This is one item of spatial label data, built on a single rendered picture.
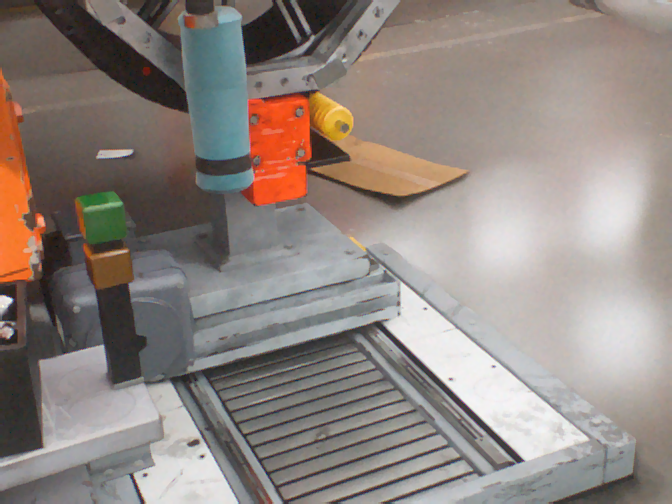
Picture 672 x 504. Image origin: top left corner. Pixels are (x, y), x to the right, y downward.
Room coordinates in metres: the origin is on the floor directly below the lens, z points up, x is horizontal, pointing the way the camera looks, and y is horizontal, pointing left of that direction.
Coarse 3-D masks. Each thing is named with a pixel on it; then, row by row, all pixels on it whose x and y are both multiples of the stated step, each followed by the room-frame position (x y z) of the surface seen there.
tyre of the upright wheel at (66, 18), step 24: (48, 0) 1.42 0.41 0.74; (72, 0) 1.43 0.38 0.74; (72, 24) 1.43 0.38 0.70; (96, 24) 1.44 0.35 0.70; (384, 24) 1.66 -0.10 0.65; (96, 48) 1.44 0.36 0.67; (120, 48) 1.45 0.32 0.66; (120, 72) 1.45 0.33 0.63; (144, 72) 1.47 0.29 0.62; (144, 96) 1.47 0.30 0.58; (168, 96) 1.48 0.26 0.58
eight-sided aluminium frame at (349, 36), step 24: (96, 0) 1.36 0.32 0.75; (360, 0) 1.58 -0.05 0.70; (384, 0) 1.55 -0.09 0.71; (120, 24) 1.39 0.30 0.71; (144, 24) 1.39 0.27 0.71; (336, 24) 1.58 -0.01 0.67; (360, 24) 1.54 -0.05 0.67; (144, 48) 1.39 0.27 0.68; (168, 48) 1.40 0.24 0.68; (336, 48) 1.52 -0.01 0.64; (360, 48) 1.54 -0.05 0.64; (168, 72) 1.40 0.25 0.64; (264, 72) 1.46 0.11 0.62; (288, 72) 1.48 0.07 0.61; (312, 72) 1.50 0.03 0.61; (336, 72) 1.51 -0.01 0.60; (264, 96) 1.46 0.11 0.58
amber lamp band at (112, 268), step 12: (84, 252) 0.85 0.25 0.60; (108, 252) 0.84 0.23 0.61; (120, 252) 0.84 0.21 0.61; (96, 264) 0.83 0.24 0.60; (108, 264) 0.83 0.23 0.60; (120, 264) 0.84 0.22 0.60; (96, 276) 0.83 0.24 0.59; (108, 276) 0.83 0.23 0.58; (120, 276) 0.84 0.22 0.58; (132, 276) 0.84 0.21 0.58; (96, 288) 0.83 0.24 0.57
